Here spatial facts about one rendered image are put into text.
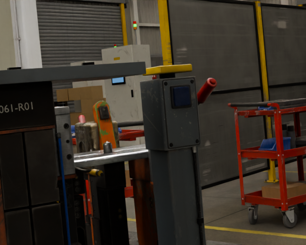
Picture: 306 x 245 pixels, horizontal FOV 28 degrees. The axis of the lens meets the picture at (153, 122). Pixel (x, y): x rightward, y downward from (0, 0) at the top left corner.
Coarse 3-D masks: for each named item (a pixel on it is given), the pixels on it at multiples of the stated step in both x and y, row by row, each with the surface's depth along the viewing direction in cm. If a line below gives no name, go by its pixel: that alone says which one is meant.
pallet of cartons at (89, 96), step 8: (72, 88) 1469; (80, 88) 1453; (88, 88) 1436; (96, 88) 1445; (64, 96) 1488; (72, 96) 1472; (80, 96) 1456; (88, 96) 1439; (96, 96) 1444; (88, 104) 1441; (80, 112) 1477; (88, 112) 1444; (72, 120) 1479; (88, 120) 1446
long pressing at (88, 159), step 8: (144, 144) 141; (88, 152) 134; (96, 152) 133; (120, 152) 128; (128, 152) 123; (136, 152) 123; (144, 152) 124; (80, 160) 117; (88, 160) 117; (96, 160) 118; (104, 160) 119; (112, 160) 120; (120, 160) 121; (128, 160) 122
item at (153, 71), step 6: (162, 66) 94; (168, 66) 95; (174, 66) 95; (180, 66) 96; (186, 66) 96; (150, 72) 97; (156, 72) 95; (162, 72) 94; (168, 72) 95; (174, 72) 96; (180, 72) 99; (162, 78) 97
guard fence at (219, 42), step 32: (160, 0) 544; (192, 0) 581; (224, 0) 621; (256, 0) 667; (160, 32) 547; (192, 32) 578; (224, 32) 619; (256, 32) 665; (288, 32) 720; (192, 64) 576; (224, 64) 617; (256, 64) 664; (288, 64) 717; (224, 96) 616; (256, 96) 661; (288, 96) 714; (224, 128) 614; (256, 128) 659; (224, 160) 613; (256, 160) 656; (288, 160) 707
